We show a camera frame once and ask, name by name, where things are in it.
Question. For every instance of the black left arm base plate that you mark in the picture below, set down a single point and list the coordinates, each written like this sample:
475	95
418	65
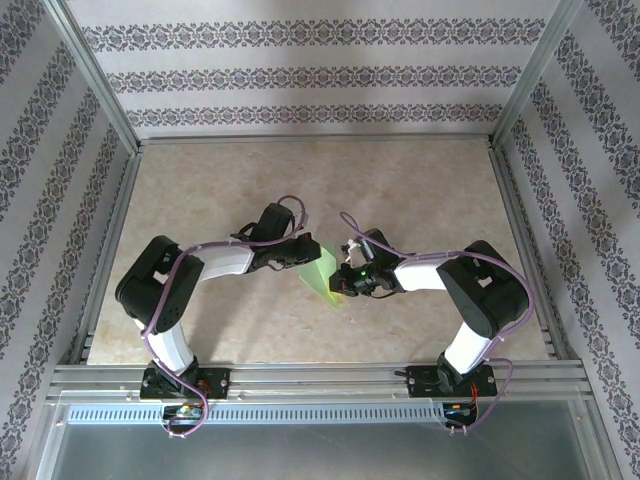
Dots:
220	382

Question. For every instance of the grey metal floor panel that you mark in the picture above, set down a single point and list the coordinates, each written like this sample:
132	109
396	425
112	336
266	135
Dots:
320	455

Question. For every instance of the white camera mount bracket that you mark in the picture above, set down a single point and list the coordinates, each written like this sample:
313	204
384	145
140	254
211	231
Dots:
350	252
303	234

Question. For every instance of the aluminium frame post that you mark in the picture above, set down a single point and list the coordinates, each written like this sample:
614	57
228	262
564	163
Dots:
98	85
535	75

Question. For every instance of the aluminium left frame post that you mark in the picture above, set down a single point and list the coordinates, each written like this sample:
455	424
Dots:
98	85

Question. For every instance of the aluminium right side rail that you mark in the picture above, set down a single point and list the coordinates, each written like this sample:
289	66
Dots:
512	200

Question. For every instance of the long aluminium frame rail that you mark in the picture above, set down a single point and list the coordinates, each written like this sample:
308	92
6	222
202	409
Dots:
320	375

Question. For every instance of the aluminium left side rail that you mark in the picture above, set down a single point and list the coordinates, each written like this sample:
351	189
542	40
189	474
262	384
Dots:
110	225

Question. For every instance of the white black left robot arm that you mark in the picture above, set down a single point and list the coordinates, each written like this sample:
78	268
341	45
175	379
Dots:
160	285

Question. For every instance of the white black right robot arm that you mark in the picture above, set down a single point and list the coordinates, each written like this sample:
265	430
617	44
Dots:
480	295

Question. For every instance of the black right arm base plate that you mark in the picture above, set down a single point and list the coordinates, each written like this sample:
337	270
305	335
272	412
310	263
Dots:
425	382

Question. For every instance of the light green paper sheet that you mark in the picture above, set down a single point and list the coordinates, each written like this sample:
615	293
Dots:
320	280

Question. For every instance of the aluminium right frame post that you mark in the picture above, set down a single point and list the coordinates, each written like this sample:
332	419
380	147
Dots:
535	75

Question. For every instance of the white right camera mount bracket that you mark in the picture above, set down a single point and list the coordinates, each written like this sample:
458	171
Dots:
350	252

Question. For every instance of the small circuit board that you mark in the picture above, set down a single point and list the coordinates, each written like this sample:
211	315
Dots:
185	412
457	411

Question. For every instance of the white left camera mount bracket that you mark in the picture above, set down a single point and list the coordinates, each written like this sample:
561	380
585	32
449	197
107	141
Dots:
303	234

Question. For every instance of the aluminium rail under wallpaper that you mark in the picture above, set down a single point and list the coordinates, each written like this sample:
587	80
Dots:
320	139

